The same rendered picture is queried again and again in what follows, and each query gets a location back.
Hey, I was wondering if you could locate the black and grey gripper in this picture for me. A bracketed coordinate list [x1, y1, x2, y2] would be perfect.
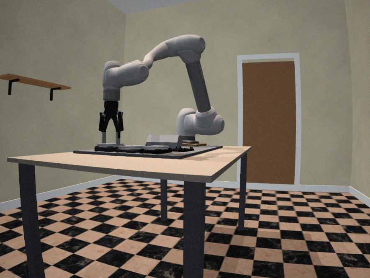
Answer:
[99, 100, 123, 145]

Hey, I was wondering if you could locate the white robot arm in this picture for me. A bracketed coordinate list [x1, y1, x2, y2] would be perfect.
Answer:
[102, 34, 225, 144]

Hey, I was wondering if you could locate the white button panel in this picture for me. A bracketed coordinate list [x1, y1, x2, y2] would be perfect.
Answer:
[146, 135, 182, 149]

